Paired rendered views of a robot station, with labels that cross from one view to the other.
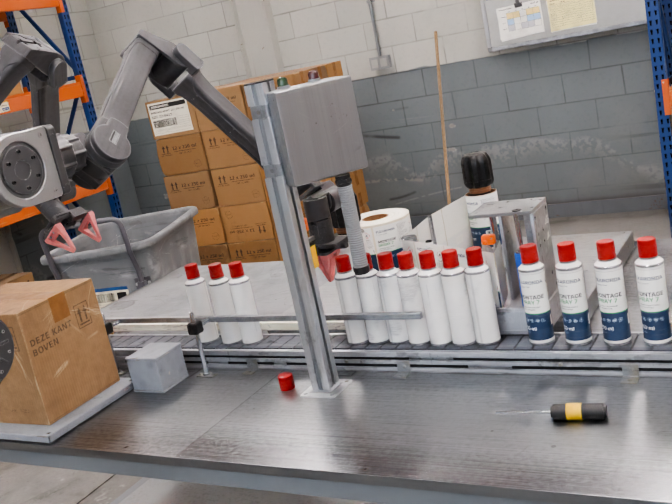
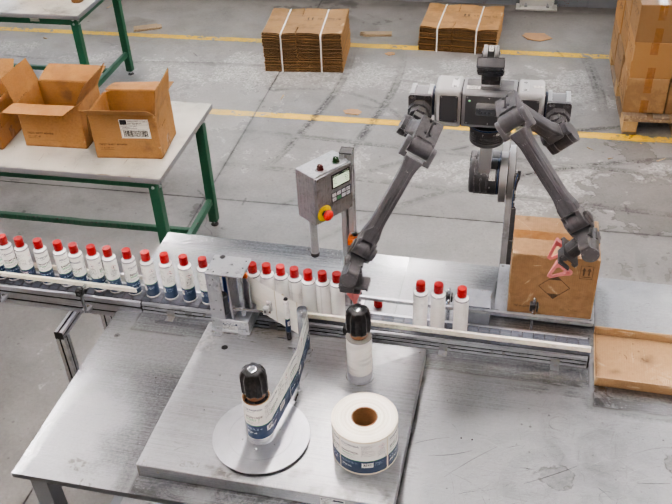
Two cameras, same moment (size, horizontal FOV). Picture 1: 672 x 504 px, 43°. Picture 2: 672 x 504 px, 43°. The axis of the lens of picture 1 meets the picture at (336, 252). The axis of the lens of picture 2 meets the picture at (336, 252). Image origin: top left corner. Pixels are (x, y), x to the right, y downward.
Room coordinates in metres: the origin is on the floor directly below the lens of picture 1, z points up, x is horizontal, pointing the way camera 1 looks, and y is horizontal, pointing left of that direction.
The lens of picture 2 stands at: (4.14, -0.71, 2.96)
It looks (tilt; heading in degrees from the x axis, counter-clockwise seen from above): 37 degrees down; 163
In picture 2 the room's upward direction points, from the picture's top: 3 degrees counter-clockwise
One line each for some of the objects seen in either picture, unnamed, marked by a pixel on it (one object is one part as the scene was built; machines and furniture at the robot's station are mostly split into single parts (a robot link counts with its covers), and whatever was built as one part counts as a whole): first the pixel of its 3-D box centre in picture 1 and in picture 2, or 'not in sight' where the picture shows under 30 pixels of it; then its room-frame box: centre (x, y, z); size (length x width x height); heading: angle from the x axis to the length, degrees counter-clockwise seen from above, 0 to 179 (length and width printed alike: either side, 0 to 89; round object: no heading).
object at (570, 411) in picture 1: (548, 411); not in sight; (1.40, -0.31, 0.84); 0.20 x 0.03 x 0.03; 65
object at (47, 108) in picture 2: not in sight; (61, 103); (-0.15, -0.83, 0.96); 0.53 x 0.45 x 0.37; 151
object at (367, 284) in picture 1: (371, 298); (323, 294); (1.84, -0.06, 0.98); 0.05 x 0.05 x 0.20
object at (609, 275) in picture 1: (611, 291); (186, 277); (1.56, -0.50, 0.98); 0.05 x 0.05 x 0.20
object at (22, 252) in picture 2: not in sight; (24, 259); (1.21, -1.07, 0.98); 0.05 x 0.05 x 0.20
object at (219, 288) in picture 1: (223, 303); (437, 306); (2.05, 0.30, 0.98); 0.05 x 0.05 x 0.20
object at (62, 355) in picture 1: (27, 349); (552, 266); (2.00, 0.78, 0.99); 0.30 x 0.24 x 0.27; 60
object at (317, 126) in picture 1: (313, 130); (325, 188); (1.77, -0.01, 1.38); 0.17 x 0.10 x 0.19; 113
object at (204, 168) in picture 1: (267, 182); not in sight; (5.88, 0.36, 0.70); 1.20 x 0.82 x 1.39; 65
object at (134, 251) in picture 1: (136, 288); not in sight; (4.51, 1.09, 0.48); 0.89 x 0.63 x 0.96; 168
